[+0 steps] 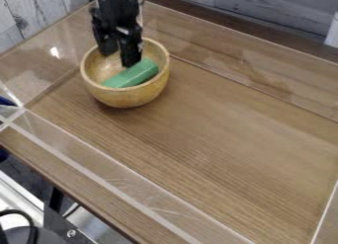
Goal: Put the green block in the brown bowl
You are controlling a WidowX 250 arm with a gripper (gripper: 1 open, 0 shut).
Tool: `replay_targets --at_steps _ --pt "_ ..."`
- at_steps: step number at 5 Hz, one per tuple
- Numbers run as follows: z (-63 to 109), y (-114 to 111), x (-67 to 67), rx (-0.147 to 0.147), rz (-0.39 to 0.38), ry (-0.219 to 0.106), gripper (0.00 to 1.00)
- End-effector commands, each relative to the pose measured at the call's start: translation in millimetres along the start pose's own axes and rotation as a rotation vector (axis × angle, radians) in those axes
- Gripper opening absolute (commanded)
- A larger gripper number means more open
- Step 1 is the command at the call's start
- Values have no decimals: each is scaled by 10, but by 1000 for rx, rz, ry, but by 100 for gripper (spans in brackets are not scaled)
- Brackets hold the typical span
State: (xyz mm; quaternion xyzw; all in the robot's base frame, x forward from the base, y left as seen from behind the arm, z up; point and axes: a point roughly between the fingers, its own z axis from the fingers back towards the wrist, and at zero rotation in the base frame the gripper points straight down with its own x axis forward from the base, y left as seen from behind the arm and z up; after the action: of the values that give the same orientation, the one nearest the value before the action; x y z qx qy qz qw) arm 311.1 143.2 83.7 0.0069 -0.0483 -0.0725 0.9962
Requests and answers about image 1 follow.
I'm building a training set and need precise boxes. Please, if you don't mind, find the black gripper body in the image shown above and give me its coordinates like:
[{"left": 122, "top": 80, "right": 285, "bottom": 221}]
[{"left": 90, "top": 0, "right": 144, "bottom": 38}]

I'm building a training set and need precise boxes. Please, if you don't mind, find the black metal bracket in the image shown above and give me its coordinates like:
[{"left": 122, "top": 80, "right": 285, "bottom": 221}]
[{"left": 43, "top": 206, "right": 98, "bottom": 244}]

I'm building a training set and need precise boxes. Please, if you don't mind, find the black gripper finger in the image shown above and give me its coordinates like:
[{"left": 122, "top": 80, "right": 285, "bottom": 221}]
[
  {"left": 119, "top": 30, "right": 144, "bottom": 68},
  {"left": 93, "top": 24, "right": 119, "bottom": 56}
]

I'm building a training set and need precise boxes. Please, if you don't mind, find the black table leg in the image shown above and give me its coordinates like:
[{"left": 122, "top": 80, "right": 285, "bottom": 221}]
[{"left": 50, "top": 188, "right": 65, "bottom": 212}]

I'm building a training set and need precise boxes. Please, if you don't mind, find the brown wooden bowl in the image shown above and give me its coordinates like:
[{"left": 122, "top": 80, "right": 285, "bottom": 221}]
[{"left": 81, "top": 38, "right": 170, "bottom": 109}]

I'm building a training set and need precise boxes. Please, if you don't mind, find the black cable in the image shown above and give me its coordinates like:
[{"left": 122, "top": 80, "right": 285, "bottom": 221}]
[{"left": 0, "top": 208, "right": 41, "bottom": 244}]

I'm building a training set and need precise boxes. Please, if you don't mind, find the clear acrylic tray enclosure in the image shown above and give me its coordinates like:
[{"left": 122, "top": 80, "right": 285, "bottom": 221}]
[{"left": 0, "top": 4, "right": 338, "bottom": 244}]

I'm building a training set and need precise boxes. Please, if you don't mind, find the green rectangular block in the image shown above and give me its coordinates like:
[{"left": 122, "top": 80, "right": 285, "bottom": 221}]
[{"left": 102, "top": 58, "right": 160, "bottom": 88}]

